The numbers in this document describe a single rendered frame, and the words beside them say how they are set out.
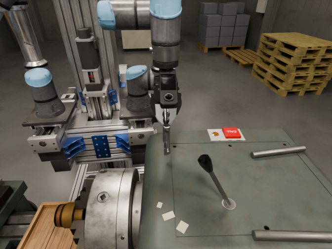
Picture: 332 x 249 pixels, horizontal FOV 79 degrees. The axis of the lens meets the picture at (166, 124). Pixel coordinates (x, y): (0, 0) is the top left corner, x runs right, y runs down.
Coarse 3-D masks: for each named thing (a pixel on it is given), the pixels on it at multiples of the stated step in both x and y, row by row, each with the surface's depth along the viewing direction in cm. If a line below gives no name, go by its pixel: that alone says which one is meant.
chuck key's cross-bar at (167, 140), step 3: (165, 111) 68; (165, 114) 68; (165, 117) 67; (165, 120) 66; (165, 123) 65; (165, 132) 61; (165, 135) 60; (168, 135) 60; (165, 138) 59; (168, 138) 58; (165, 141) 58; (168, 141) 57; (168, 144) 56; (168, 147) 55; (168, 150) 54; (168, 153) 54
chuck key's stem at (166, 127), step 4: (164, 124) 61; (168, 124) 61; (164, 128) 61; (168, 128) 61; (164, 132) 61; (168, 132) 61; (164, 136) 62; (164, 140) 63; (164, 144) 65; (164, 148) 65; (164, 152) 66
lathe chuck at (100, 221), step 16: (96, 176) 66; (112, 176) 66; (96, 192) 60; (112, 192) 60; (96, 208) 58; (112, 208) 58; (96, 224) 56; (112, 224) 56; (96, 240) 56; (112, 240) 56
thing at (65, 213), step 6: (60, 204) 72; (66, 204) 70; (72, 204) 70; (60, 210) 68; (66, 210) 68; (72, 210) 68; (78, 210) 69; (84, 210) 74; (54, 216) 68; (60, 216) 68; (66, 216) 67; (72, 216) 67; (78, 216) 68; (84, 216) 73; (54, 222) 67; (60, 222) 68; (66, 222) 67
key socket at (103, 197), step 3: (102, 192) 61; (105, 192) 61; (99, 195) 60; (102, 195) 60; (105, 195) 60; (108, 195) 60; (99, 198) 59; (102, 198) 61; (105, 198) 59; (108, 198) 59; (99, 201) 59; (102, 201) 59; (105, 201) 59
